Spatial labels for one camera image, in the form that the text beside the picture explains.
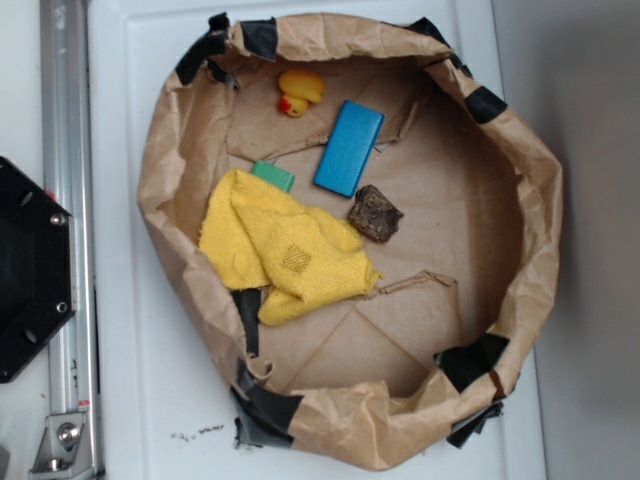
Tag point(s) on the green rectangular block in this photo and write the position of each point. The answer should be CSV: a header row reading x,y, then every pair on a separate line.
x,y
274,175

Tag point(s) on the blue rectangular block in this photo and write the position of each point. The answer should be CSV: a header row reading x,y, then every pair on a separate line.
x,y
347,151

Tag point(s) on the yellow towel cloth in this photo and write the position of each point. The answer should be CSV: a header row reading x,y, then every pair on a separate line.
x,y
257,235

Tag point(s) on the brown rock chunk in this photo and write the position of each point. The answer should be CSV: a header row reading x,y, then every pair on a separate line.
x,y
373,215

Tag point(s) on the brown paper bag basin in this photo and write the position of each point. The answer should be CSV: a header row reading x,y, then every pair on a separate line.
x,y
468,280

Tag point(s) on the yellow rubber duck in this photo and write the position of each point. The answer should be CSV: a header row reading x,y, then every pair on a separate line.
x,y
299,89

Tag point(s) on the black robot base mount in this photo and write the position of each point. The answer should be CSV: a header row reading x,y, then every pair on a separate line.
x,y
36,273

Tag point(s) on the aluminium extrusion rail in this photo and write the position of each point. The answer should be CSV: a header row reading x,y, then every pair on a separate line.
x,y
73,351

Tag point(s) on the metal corner bracket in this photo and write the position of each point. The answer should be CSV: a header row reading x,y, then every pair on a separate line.
x,y
64,451

